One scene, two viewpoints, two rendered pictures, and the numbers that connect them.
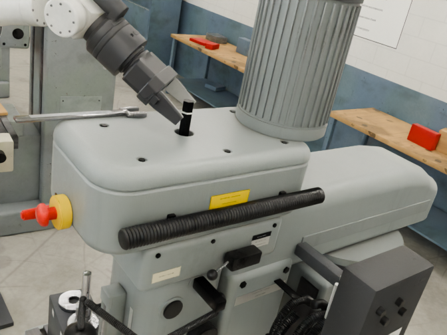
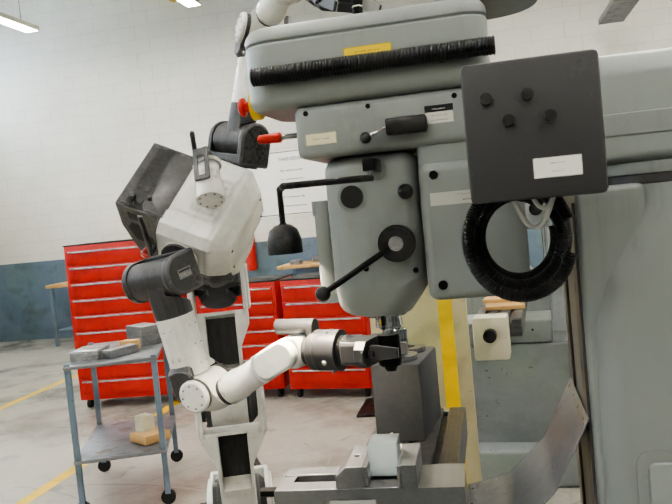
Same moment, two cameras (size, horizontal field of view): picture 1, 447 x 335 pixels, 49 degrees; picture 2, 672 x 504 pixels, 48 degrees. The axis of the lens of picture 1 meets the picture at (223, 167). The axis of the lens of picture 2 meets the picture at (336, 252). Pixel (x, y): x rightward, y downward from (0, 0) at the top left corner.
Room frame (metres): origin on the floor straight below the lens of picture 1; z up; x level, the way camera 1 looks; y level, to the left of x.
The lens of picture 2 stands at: (-0.14, -1.11, 1.52)
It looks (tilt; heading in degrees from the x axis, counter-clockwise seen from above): 3 degrees down; 53
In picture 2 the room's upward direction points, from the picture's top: 5 degrees counter-clockwise
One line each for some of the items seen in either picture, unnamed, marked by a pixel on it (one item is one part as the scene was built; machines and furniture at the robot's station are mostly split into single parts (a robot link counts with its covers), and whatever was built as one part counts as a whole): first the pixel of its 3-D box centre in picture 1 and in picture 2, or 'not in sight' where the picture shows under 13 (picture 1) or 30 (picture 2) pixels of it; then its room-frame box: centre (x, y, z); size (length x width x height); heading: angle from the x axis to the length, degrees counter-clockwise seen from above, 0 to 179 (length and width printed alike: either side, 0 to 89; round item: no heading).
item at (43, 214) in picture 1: (46, 214); (246, 107); (0.70, 0.28, 1.76); 0.04 x 0.03 x 0.04; 41
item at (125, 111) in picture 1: (83, 114); not in sight; (0.84, 0.27, 1.89); 0.24 x 0.04 x 0.01; 133
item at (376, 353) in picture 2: not in sight; (383, 353); (0.84, 0.07, 1.23); 0.06 x 0.02 x 0.03; 116
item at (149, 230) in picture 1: (235, 213); (369, 62); (0.78, -0.04, 1.79); 0.45 x 0.04 x 0.04; 131
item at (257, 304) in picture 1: (225, 282); (475, 226); (0.99, -0.06, 1.47); 0.24 x 0.19 x 0.26; 41
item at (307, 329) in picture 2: not in sight; (303, 343); (0.78, 0.27, 1.25); 0.11 x 0.11 x 0.11; 26
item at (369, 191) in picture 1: (326, 197); (629, 111); (1.19, -0.29, 1.66); 0.80 x 0.23 x 0.20; 131
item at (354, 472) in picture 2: not in sight; (356, 466); (0.70, 0.01, 1.05); 0.12 x 0.06 x 0.04; 43
